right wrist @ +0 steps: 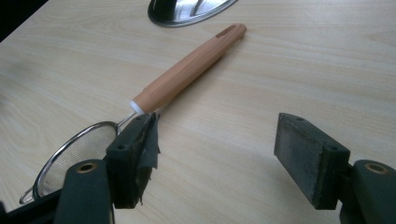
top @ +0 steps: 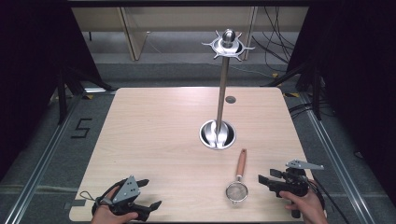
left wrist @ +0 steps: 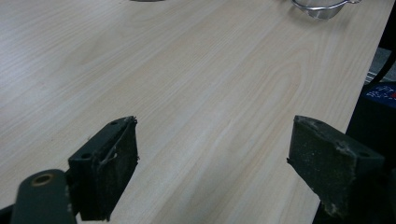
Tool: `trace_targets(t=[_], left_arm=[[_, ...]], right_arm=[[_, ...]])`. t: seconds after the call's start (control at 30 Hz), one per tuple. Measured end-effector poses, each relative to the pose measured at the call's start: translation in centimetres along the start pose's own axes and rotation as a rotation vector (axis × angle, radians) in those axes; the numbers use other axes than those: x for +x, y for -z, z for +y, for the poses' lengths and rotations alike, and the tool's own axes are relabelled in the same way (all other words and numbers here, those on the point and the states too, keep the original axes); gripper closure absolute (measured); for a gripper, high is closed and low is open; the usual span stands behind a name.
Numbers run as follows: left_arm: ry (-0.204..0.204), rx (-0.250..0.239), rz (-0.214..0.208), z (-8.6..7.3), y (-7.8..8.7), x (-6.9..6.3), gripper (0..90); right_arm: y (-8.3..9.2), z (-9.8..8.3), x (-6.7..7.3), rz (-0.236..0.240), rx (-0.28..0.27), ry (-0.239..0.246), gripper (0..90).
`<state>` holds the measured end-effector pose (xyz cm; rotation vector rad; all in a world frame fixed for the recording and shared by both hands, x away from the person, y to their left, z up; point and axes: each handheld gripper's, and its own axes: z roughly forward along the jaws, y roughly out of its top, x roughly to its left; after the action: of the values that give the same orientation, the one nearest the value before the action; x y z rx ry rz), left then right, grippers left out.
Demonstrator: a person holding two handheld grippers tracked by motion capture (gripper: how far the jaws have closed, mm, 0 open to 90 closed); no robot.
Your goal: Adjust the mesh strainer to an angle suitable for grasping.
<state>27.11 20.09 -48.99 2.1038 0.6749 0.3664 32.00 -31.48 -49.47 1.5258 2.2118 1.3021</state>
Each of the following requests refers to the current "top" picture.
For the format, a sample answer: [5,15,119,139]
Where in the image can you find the black floor cables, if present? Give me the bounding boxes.
[251,7,304,78]

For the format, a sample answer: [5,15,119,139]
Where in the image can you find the black wrist strap loop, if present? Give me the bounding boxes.
[78,189,102,203]

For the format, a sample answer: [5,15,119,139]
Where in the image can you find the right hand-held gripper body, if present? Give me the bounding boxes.
[266,159,325,219]

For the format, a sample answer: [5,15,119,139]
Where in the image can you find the metal utensil rack stand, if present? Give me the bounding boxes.
[198,28,256,151]

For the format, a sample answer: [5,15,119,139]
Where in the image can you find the person's right hand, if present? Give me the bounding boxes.
[278,179,330,224]

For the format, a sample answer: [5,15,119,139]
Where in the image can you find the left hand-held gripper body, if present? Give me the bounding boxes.
[92,175,151,222]

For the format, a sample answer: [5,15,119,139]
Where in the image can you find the person's left hand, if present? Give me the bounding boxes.
[90,186,139,224]

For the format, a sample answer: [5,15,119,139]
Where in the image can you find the beige wooden furniture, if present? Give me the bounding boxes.
[71,7,310,62]

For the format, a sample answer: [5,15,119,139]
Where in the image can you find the mesh strainer with wooden handle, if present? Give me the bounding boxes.
[225,147,249,205]

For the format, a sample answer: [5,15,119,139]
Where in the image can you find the black metal stand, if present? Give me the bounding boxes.
[55,62,116,125]
[262,59,323,121]

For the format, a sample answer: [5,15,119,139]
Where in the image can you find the aluminium floor rail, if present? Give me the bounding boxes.
[3,88,118,224]
[281,91,389,224]

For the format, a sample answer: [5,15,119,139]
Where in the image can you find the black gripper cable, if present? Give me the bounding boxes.
[309,175,351,224]

